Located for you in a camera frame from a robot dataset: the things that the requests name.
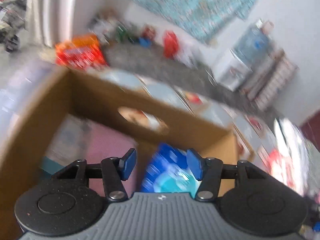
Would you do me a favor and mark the red plastic bag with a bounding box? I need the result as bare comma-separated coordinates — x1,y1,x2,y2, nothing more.
163,31,180,59

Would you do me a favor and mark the rolled floral mattress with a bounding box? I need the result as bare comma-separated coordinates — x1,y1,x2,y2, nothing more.
240,48,285,101

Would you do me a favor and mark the wheelchair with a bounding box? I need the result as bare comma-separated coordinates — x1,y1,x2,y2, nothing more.
1,0,27,53

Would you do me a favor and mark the massager product box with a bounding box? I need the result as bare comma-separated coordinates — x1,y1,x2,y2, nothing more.
1,60,60,148

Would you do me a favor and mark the orange snack bag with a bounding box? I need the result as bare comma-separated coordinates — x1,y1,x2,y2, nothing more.
55,34,109,70

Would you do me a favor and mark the white woven blanket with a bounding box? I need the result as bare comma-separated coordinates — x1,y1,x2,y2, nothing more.
274,118,310,195

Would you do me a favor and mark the floral teal wall cloth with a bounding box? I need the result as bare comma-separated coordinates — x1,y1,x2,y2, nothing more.
132,0,257,43

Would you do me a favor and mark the teal mask box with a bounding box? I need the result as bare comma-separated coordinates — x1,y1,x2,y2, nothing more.
41,114,91,177

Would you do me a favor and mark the blue tissue pack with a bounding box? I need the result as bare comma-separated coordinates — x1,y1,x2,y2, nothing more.
140,143,200,197

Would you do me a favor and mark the blue water jug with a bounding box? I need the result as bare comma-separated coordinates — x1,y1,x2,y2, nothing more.
232,25,271,66

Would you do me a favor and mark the grey window curtain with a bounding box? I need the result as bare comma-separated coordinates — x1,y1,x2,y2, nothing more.
25,0,75,48

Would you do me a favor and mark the rolled plaid mattress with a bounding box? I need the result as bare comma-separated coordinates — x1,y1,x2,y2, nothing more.
254,56,298,111

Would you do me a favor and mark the baby wipes pack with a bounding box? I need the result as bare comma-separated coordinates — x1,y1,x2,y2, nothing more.
257,146,304,196

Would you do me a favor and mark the dark red door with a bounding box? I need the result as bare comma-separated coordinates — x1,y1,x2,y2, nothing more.
300,111,320,151

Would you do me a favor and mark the white water dispenser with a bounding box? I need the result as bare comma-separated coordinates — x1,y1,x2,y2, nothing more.
212,50,252,92

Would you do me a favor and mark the brown cardboard box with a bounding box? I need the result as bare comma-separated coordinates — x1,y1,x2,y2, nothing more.
1,67,238,239

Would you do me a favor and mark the red carton on floor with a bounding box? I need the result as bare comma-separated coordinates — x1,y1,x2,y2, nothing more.
142,25,156,41

